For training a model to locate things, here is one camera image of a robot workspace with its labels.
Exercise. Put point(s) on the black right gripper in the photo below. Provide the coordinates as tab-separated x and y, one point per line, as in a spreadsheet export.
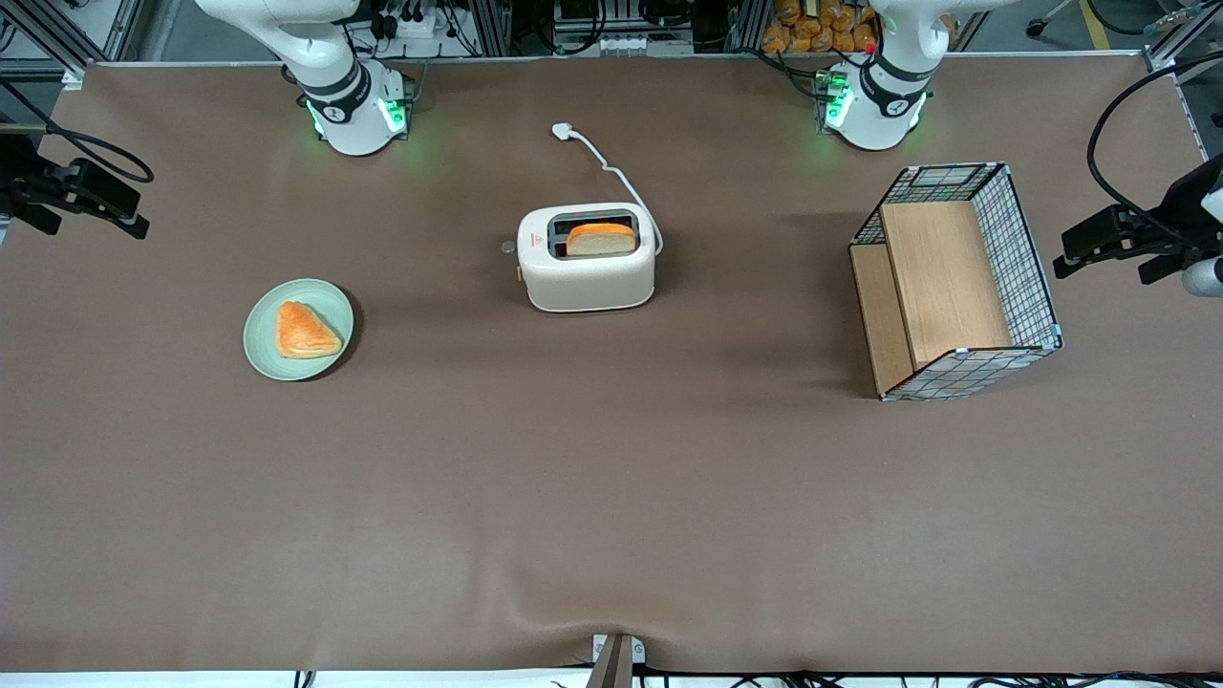
21	179

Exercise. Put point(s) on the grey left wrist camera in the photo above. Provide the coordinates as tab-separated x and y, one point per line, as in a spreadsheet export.
1206	277

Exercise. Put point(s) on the bag of orange buns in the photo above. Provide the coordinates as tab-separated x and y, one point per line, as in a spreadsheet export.
812	33

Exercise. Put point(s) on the pale green round plate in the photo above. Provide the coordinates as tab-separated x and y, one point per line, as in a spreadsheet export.
263	344

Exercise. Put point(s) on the brown table cover mat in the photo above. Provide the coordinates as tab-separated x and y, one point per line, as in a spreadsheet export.
611	478

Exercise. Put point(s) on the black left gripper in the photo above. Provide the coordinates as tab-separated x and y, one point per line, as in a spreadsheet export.
1177	212

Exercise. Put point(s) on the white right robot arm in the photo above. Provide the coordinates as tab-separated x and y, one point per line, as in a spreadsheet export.
349	105

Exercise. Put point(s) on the white power strip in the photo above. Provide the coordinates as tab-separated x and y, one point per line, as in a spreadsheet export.
420	24

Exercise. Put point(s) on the cream white toaster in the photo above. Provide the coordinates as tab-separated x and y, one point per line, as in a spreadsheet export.
588	282

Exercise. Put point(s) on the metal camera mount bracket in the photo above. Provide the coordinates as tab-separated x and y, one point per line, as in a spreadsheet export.
616	664

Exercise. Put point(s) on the bread slice with orange crust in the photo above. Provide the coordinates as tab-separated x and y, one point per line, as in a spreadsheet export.
602	241

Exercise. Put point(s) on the aluminium frame strut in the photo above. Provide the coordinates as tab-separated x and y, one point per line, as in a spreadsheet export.
1161	48
53	38

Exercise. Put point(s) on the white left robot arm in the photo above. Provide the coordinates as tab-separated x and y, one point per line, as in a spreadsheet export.
884	105

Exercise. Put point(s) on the triangular orange pastry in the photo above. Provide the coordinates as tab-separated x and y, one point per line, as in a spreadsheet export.
306	333

